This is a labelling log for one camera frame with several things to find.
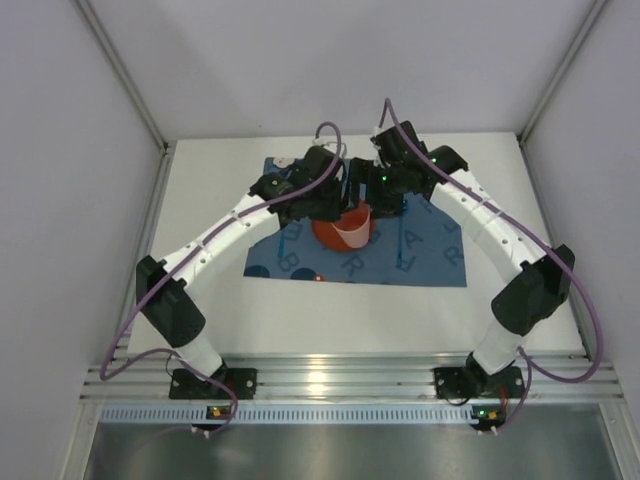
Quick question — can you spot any blue plastic fork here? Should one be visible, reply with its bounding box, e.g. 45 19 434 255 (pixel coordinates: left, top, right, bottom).
277 229 287 259

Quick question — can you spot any aluminium frame post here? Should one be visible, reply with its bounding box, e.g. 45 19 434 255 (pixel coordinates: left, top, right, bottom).
70 0 169 154
516 0 611 148

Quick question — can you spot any left aluminium frame post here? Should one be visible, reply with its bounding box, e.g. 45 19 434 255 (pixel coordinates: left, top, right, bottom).
70 0 169 154

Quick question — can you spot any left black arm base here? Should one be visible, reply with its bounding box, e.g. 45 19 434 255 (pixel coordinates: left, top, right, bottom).
168 368 258 400

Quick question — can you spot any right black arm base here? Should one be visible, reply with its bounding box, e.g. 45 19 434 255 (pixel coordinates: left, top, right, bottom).
433 366 525 401

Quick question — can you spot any perforated cable tray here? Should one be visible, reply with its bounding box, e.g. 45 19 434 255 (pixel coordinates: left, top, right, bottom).
100 402 504 426

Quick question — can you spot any blue letter-print placemat cloth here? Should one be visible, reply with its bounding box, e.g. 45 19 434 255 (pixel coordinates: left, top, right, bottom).
243 157 469 290

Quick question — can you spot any red round plate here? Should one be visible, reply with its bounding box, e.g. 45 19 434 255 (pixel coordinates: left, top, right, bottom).
311 221 375 252

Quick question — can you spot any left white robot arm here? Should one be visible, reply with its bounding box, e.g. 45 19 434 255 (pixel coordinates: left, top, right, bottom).
135 146 344 380

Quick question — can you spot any blue plastic spoon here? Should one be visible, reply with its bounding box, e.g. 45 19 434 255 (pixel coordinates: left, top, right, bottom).
396 198 408 269

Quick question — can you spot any pink plastic cup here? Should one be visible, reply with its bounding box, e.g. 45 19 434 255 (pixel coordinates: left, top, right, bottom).
332 200 371 251

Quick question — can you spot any right aluminium frame post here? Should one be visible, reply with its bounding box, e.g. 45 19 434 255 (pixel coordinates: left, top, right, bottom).
516 0 611 148

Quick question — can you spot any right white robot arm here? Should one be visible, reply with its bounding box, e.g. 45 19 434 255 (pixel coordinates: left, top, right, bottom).
345 121 575 389

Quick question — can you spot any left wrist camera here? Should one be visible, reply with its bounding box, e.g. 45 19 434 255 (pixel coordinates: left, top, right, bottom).
312 138 329 149

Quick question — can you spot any aluminium mounting rail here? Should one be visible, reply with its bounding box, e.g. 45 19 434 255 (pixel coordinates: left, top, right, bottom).
80 354 624 403

